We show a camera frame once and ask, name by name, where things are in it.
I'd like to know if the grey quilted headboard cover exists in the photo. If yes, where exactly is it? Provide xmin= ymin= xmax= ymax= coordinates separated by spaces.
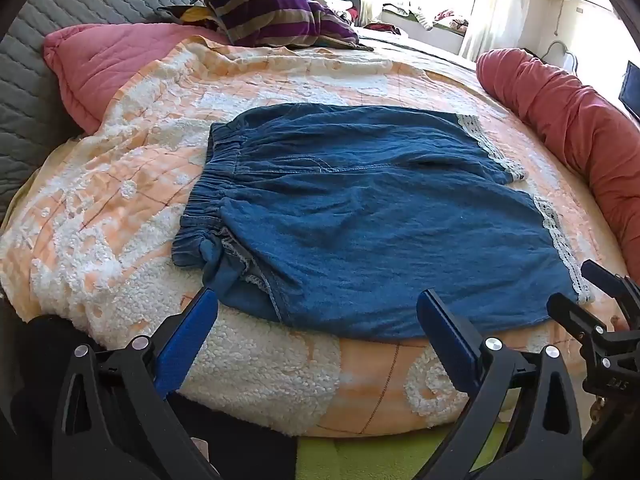
xmin=0 ymin=0 xmax=273 ymax=221

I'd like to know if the pile of clothes on windowsill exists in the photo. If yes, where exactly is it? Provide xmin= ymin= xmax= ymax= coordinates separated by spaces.
xmin=272 ymin=0 xmax=471 ymax=36

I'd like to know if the white chair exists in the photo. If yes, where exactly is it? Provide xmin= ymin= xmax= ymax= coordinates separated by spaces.
xmin=542 ymin=39 xmax=578 ymax=71

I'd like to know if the pink quilted pillow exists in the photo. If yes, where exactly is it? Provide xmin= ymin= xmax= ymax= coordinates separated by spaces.
xmin=42 ymin=22 xmax=221 ymax=136

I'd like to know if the orange and white fleece blanket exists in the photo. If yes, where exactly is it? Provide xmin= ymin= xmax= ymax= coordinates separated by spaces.
xmin=0 ymin=35 xmax=631 ymax=438

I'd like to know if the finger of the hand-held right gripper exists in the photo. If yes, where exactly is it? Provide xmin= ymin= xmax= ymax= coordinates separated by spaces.
xmin=546 ymin=291 xmax=608 ymax=348
xmin=581 ymin=259 xmax=640 ymax=313

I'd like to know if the purple striped cloth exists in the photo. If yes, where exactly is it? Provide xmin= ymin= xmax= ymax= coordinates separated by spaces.
xmin=157 ymin=0 xmax=376 ymax=53

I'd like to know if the black monitor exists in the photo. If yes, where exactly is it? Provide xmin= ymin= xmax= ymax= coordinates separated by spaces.
xmin=618 ymin=60 xmax=640 ymax=121

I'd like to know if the green cloth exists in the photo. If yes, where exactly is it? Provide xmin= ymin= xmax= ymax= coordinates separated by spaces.
xmin=295 ymin=405 xmax=593 ymax=480

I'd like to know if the red rolled duvet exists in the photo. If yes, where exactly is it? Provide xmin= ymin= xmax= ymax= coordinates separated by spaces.
xmin=475 ymin=48 xmax=640 ymax=248

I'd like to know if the white curtain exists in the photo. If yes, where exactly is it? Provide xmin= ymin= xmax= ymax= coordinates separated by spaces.
xmin=457 ymin=0 xmax=541 ymax=63

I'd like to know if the blue denim pants lace trim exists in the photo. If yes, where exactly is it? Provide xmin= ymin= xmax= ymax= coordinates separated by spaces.
xmin=171 ymin=102 xmax=597 ymax=341

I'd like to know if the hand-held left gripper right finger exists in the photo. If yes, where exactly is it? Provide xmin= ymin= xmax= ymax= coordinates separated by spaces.
xmin=416 ymin=287 xmax=584 ymax=480

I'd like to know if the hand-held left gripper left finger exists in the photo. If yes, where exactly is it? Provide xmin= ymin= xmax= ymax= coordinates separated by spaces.
xmin=52 ymin=285 xmax=219 ymax=480

